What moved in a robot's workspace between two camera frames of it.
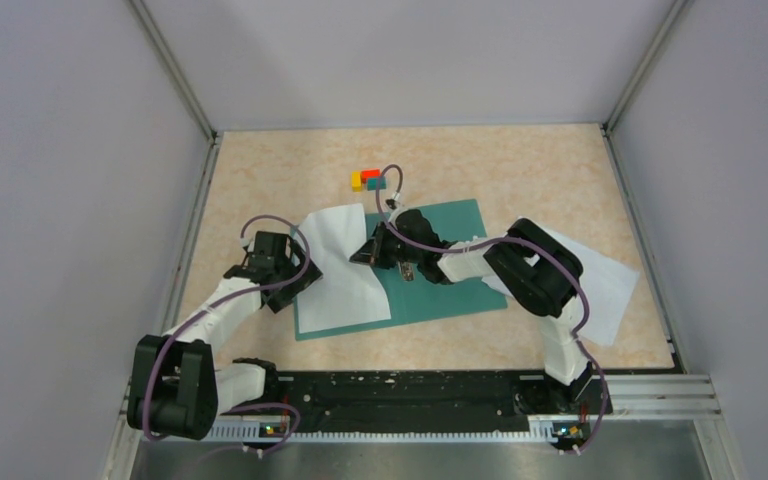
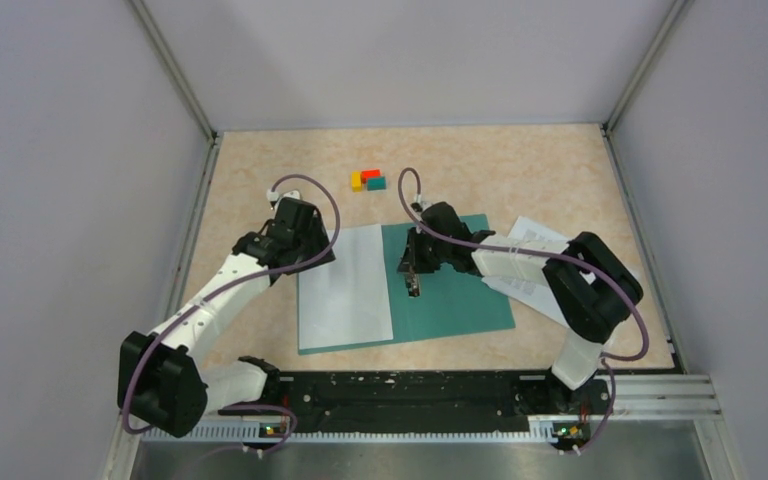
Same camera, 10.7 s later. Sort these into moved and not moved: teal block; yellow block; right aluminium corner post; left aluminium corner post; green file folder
Moved: green file folder
Not moved: yellow block; teal block; left aluminium corner post; right aluminium corner post
